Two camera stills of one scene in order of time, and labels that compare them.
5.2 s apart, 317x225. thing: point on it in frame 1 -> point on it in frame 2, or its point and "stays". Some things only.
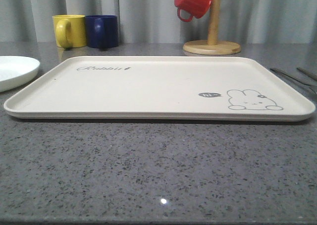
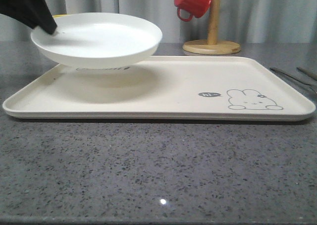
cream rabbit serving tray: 165,87 stays
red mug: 196,0 stays
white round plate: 16,71 -> 99,39
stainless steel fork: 313,87 stays
